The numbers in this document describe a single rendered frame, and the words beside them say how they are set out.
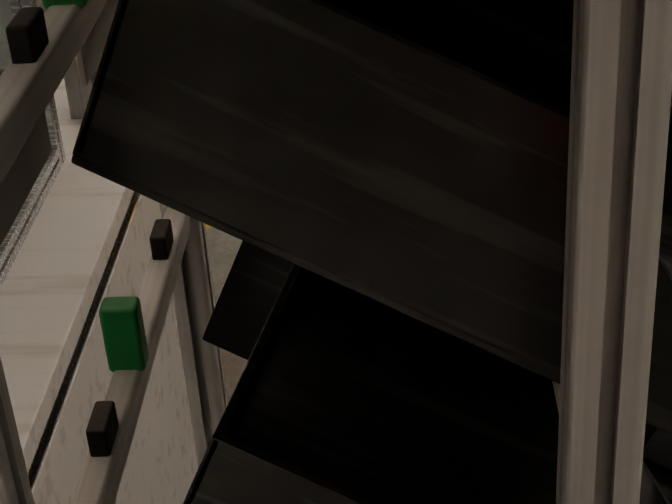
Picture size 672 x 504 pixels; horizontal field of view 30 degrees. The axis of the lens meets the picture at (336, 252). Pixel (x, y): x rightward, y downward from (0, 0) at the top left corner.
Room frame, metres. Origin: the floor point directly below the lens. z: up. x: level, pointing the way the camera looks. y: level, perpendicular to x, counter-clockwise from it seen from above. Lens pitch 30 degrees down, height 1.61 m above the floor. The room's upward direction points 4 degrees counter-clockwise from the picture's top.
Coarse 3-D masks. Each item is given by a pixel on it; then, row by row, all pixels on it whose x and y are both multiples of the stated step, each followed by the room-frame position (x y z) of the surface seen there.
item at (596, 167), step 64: (576, 0) 0.27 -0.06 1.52; (640, 0) 0.26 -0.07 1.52; (576, 64) 0.27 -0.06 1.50; (640, 64) 0.25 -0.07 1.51; (576, 128) 0.26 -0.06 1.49; (640, 128) 0.25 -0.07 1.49; (576, 192) 0.26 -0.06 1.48; (640, 192) 0.25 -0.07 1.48; (192, 256) 0.59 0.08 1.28; (576, 256) 0.26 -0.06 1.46; (640, 256) 0.25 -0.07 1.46; (192, 320) 0.60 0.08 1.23; (576, 320) 0.26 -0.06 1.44; (640, 320) 0.25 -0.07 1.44; (0, 384) 0.28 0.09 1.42; (192, 384) 0.59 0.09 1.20; (576, 384) 0.25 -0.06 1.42; (640, 384) 0.25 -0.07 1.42; (0, 448) 0.27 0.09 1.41; (576, 448) 0.25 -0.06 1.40; (640, 448) 0.25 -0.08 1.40
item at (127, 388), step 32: (96, 0) 0.46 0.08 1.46; (64, 32) 0.41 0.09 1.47; (32, 64) 0.38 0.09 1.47; (64, 64) 0.41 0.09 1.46; (0, 96) 0.35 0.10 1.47; (32, 96) 0.37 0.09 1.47; (0, 128) 0.33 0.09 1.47; (32, 128) 0.36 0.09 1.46; (0, 160) 0.33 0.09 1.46; (160, 288) 0.50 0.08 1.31; (160, 320) 0.49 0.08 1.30; (128, 384) 0.43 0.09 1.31; (128, 416) 0.41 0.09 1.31; (128, 448) 0.40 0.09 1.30; (96, 480) 0.37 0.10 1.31
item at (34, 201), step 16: (32, 0) 1.63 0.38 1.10; (48, 112) 1.61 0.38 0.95; (48, 128) 1.61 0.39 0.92; (48, 160) 1.58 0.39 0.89; (64, 160) 1.63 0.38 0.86; (48, 176) 1.55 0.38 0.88; (32, 192) 1.48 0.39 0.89; (48, 192) 1.54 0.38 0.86; (32, 208) 1.47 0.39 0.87; (16, 224) 1.39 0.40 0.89; (32, 224) 1.45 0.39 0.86; (16, 240) 1.38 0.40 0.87; (0, 256) 1.31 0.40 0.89; (16, 256) 1.36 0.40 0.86; (0, 272) 1.30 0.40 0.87
